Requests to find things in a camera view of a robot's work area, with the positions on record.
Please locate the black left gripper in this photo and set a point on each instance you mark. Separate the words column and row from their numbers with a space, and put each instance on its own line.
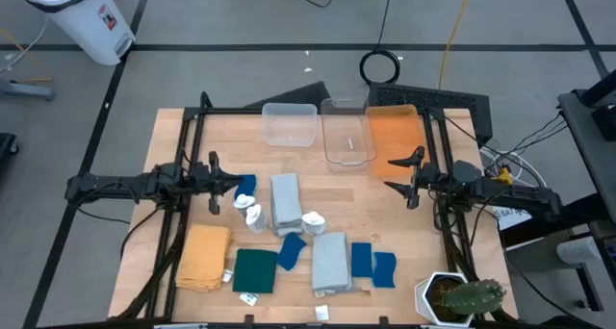
column 214, row 181

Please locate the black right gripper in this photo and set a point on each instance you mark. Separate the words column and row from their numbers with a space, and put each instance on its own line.
column 426, row 182

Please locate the small blue cloth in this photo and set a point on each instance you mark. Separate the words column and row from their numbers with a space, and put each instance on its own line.
column 248, row 187

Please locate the grey waffle towel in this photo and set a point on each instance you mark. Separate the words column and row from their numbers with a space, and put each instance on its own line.
column 331, row 261
column 285, row 201

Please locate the yellow towel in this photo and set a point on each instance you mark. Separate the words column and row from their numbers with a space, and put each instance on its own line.
column 204, row 257

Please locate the green towel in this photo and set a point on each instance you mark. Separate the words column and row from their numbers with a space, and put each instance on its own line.
column 255, row 271

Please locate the white paper tag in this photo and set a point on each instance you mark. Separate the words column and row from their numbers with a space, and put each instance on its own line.
column 321, row 312
column 248, row 298
column 227, row 275

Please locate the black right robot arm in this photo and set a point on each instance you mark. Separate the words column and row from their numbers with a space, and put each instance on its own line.
column 510, row 192

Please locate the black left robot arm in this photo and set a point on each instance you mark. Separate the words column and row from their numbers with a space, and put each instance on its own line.
column 110, row 182

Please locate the orange plastic bin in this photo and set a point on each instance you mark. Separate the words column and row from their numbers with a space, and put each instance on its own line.
column 397, row 136

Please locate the clear plastic tray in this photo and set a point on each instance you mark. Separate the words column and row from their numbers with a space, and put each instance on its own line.
column 346, row 160

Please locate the frosted plastic bin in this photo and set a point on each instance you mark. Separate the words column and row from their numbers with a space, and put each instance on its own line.
column 289, row 124

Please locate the black perforated case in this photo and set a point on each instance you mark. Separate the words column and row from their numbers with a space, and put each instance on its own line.
column 433, row 98

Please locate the yellow plug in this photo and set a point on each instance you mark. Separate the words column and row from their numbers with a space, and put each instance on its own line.
column 504, row 176

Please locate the black flat panel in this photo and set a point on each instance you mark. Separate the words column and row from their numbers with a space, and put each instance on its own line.
column 303, row 95

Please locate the white printed paper sign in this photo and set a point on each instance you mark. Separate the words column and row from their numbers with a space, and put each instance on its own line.
column 517, row 219

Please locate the white hexagonal planter pot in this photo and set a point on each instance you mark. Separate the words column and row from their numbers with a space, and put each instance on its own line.
column 423, row 295

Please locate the black table edge clamp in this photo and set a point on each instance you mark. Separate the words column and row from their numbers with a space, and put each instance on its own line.
column 383, row 321
column 248, row 320

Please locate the green cactus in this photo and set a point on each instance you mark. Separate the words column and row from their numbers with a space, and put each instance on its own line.
column 471, row 297

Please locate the black equipment cart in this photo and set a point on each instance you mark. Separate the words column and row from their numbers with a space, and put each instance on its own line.
column 584, row 141

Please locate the grey cylinder cushion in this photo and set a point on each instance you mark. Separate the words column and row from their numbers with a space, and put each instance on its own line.
column 577, row 250

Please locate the black metal stand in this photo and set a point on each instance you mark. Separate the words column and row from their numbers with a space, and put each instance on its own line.
column 591, row 285

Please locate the white pedal trash can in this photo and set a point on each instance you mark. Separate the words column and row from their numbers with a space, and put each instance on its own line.
column 82, row 21

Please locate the grey metal stand foot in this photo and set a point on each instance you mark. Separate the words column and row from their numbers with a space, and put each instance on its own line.
column 29, row 89

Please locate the black caster base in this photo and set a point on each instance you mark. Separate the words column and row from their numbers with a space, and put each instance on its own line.
column 7, row 144

